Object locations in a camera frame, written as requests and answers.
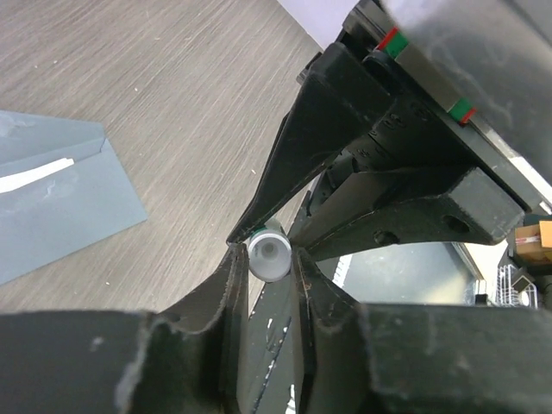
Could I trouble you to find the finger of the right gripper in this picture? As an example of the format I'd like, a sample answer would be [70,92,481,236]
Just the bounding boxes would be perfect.
[292,166,524,260]
[227,43,394,243]

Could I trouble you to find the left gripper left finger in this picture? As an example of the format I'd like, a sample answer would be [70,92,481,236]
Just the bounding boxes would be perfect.
[1,244,248,413]

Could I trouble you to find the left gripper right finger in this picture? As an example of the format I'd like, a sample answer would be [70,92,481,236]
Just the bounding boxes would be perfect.
[291,248,551,413]

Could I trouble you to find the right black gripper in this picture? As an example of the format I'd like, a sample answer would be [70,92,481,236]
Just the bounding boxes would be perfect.
[297,0,552,212]

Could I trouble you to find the white glue stick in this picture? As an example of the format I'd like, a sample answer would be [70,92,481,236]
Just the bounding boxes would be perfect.
[247,217,292,283]

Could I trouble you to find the blue grey envelope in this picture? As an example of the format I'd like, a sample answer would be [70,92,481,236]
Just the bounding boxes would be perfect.
[1,111,147,283]

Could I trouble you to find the beige letter paper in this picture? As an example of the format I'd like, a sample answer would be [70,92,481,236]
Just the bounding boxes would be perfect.
[0,158,74,193]

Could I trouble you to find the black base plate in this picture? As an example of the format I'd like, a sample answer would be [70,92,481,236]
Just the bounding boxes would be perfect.
[243,277,295,414]

